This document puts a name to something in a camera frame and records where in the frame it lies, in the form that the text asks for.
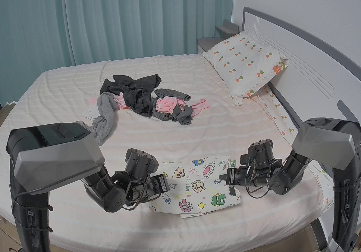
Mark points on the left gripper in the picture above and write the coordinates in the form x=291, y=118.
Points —
x=160, y=184

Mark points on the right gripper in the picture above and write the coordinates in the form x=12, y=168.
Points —
x=239, y=176

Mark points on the white printed pyjama top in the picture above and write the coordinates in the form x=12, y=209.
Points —
x=197, y=188

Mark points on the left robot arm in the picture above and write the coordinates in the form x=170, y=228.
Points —
x=56, y=155

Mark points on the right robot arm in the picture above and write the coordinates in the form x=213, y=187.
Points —
x=324, y=141

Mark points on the pile of clothes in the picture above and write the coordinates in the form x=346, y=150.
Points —
x=138, y=95

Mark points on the bed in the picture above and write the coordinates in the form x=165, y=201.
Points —
x=197, y=90

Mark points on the grey knit garment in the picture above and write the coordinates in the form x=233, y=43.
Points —
x=105, y=121

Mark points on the white printed pillow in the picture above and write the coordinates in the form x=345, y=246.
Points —
x=245, y=64

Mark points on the grey bedside table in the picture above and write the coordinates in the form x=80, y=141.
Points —
x=206, y=43

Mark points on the blue-green curtain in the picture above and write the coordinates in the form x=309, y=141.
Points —
x=112, y=5

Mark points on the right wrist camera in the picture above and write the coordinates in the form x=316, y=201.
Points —
x=244, y=159

